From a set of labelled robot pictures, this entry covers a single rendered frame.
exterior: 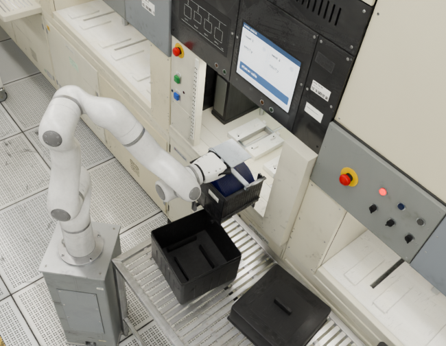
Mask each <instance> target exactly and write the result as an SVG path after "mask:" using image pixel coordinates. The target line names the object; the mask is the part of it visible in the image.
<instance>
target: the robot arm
mask: <svg viewBox="0 0 446 346"><path fill-rule="evenodd" d="M83 114H87V115H88V116H89V118H90V119H91V121H92V122H93V123H95V124H96V125H98V126H99V127H101V128H105V129H106V130H108V131H109V132H110V133H111V134H112V135H113V136H114V137H115V138H116V139H117V140H118V141H119V142H120V143H121V144H122V145H123V146H124V147H125V149H126V150H127V151H128V152H129V153H130V154H131V155H132V156H133V157H134V158H135V159H136V160H137V161H138V162H139V163H140V164H141V165H143V166H144V167H145V168H147V169H148V170H149V171H151V172H152V173H153V174H155V175H156V176H158V177H159V178H160V180H158V181H156V182H155V188H156V192H157V194H158V195H159V197H160V198H161V200H162V201H164V202H166V203H168V202H169V201H171V200H173V199H175V198H181V199H183V200H185V201H187V202H194V201H196V200H198V199H199V197H200V195H201V188H200V185H201V184H202V183H210V182H212V181H215V180H217V179H219V178H222V177H223V176H225V175H226V174H231V167H230V166H229V165H228V164H227V163H226V162H222V161H221V160H220V159H221V157H220V156H219V155H218V154H217V153H216V152H214V151H211V150H209V151H208V152H207V154H205V155H203V156H202V157H200V158H199V159H197V160H196V161H194V162H193V163H192V164H190V165H188V166H186V167H184V166H183V165H182V164H181V163H180V162H179V161H178V160H176V159H175V158H174V157H173V156H172V155H170V154H169V153H168V152H166V151H165V150H164V149H162V147H160V145H159V144H158V143H157V142H156V140H155V139H154V138H153V137H152V136H151V134H150V133H149V132H148V131H147V130H146V129H145V128H144V127H143V125H142V124H141V123H140V122H139V121H138V120H137V118H136V117H135V116H134V115H133V114H132V113H131V112H130V111H129V110H128V109H127V107H126V106H125V105H124V104H122V103H121V102H120V101H118V100H115V99H113V98H108V97H97V96H94V95H90V94H88V93H87V92H86V91H84V90H83V89H82V88H80V87H79V86H76V85H67V86H63V87H61V88H59V89H58V90H57V91H56V92H55V93H54V96H53V97H52V99H51V102H50V103H49V106H48V107H47V110H46V111H45V114H44V115H43V118H42V119H41V121H40V126H39V129H38V136H39V140H40V142H41V143H42V144H43V145H44V147H46V148H49V151H50V157H51V175H50V180H49V189H48V195H47V210H48V212H49V214H50V215H51V216H52V217H53V218H54V219H56V220H58V221H59V223H60V228H61V230H62V235H63V237H62V238H61V240H60V241H59V244H58V254H59V256H60V258H61V259H62V260H63V261H64V262H65V263H67V264H69V265H72V266H84V265H87V264H90V263H92V262H94V261H95V260H96V259H97V258H98V257H99V256H100V255H101V254H102V251H103V249H104V241H103V238H102V236H101V235H100V234H99V233H98V232H97V231H96V230H94V229H93V228H92V223H91V216H90V204H91V189H92V184H91V177H90V174H89V172H88V171H87V170H86V168H84V167H83V166H81V147H80V143H79V141H78V140H77V139H76V138H75V137H74V134H75V129H76V126H77V124H78V121H79V119H80V116H81V115H83ZM226 168H227V170H225V169H226Z"/></svg>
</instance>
